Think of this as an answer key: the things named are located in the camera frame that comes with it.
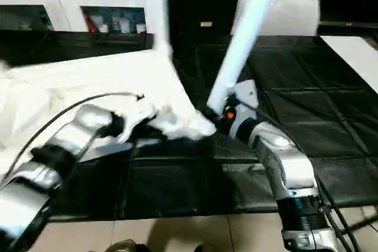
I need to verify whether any white plastic table top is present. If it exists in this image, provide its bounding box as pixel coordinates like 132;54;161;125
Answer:
0;48;217;164

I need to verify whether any black work mat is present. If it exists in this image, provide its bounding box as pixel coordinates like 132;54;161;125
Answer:
0;28;378;223

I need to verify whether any grey left robot foot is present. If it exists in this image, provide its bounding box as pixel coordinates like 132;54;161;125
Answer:
105;239;148;252

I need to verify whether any white plastic bag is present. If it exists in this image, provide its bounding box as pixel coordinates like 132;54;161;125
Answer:
232;0;321;37

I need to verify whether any flat white board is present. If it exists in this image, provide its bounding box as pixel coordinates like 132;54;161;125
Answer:
319;36;378;94

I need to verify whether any white cabinet with glass doors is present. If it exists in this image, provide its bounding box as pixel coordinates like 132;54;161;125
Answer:
0;0;155;35

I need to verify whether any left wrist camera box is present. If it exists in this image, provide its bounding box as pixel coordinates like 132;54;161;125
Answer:
117;94;160;144

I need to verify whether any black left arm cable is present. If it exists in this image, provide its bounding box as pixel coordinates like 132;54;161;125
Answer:
0;93;145;183

